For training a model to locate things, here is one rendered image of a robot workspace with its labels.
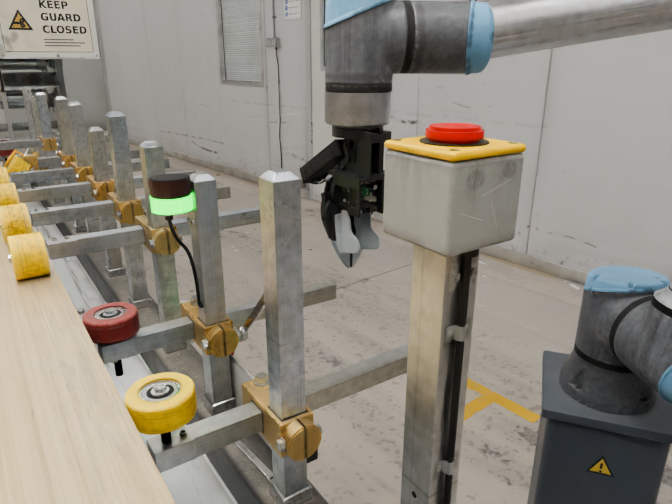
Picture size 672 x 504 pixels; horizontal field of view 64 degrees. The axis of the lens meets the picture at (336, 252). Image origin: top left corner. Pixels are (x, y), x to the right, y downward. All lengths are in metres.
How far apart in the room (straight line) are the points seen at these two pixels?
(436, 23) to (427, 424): 0.49
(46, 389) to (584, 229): 3.11
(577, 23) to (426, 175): 0.64
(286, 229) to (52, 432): 0.33
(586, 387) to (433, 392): 0.84
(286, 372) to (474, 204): 0.39
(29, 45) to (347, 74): 2.71
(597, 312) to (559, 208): 2.37
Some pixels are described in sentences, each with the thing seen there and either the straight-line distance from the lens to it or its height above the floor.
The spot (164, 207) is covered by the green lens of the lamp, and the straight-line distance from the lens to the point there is 0.81.
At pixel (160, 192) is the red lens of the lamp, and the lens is 0.81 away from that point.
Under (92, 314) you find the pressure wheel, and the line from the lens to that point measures 0.91.
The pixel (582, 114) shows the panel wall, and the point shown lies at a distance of 3.42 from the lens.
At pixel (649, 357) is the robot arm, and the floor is 0.79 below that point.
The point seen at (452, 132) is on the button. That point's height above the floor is 1.23.
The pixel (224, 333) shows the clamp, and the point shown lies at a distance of 0.89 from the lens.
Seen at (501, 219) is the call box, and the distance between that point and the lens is 0.39.
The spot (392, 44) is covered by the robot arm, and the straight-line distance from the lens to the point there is 0.73.
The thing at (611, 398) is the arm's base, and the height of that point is 0.63.
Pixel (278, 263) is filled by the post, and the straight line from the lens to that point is 0.62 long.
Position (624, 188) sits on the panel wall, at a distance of 3.35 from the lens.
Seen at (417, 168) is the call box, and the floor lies 1.21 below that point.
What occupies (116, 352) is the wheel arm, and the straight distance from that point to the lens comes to 0.92.
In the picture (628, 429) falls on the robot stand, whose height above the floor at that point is 0.59.
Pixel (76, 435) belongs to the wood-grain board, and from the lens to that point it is 0.66.
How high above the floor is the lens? 1.28
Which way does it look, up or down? 20 degrees down
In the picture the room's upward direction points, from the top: straight up
